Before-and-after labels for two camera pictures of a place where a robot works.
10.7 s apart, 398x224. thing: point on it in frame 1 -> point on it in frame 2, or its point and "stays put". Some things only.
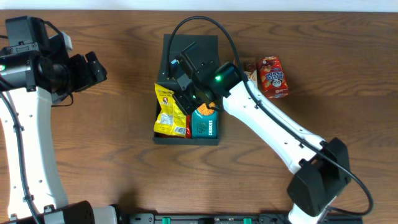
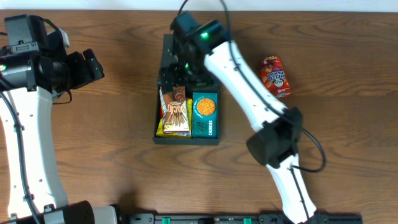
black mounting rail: x=235 y=218 stays put
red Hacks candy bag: x=188 y=130 -> x=163 y=109
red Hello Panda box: x=273 y=77 stays put
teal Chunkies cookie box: x=204 y=122 stays put
